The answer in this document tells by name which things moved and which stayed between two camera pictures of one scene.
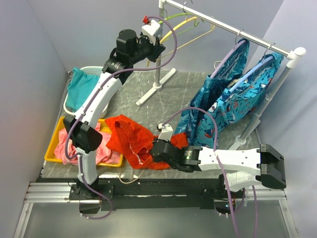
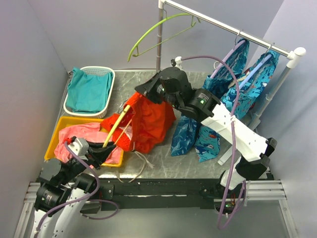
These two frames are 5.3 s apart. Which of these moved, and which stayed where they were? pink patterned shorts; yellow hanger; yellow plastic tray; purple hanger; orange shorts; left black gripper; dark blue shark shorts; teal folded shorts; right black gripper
Moved: yellow hanger; right black gripper; left black gripper; orange shorts
Stayed: yellow plastic tray; purple hanger; teal folded shorts; dark blue shark shorts; pink patterned shorts
